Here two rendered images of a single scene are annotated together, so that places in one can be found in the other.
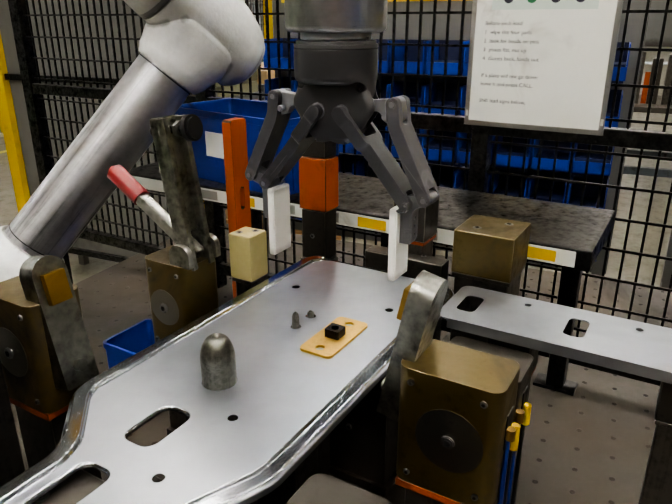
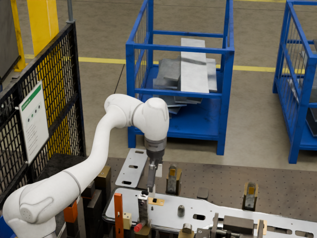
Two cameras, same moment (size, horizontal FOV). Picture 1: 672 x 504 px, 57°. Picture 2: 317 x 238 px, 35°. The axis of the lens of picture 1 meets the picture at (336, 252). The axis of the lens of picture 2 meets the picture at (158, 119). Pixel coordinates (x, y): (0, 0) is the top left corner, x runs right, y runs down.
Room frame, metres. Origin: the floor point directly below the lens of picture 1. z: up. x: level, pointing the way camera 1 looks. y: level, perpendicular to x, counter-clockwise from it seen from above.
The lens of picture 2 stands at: (1.09, 1.55, 2.50)
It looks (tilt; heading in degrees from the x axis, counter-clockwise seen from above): 33 degrees down; 251
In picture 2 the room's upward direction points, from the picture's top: 1 degrees clockwise
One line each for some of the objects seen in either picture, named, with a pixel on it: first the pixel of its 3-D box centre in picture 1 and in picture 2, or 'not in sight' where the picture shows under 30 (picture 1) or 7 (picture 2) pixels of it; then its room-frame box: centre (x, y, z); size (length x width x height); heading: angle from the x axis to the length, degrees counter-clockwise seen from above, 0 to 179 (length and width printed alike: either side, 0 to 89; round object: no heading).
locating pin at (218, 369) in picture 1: (218, 365); (181, 211); (0.49, 0.11, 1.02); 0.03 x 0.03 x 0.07
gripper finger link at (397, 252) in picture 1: (398, 241); (158, 170); (0.54, -0.06, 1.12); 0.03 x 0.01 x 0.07; 149
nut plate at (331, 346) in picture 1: (335, 332); (154, 200); (0.57, 0.00, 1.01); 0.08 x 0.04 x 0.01; 149
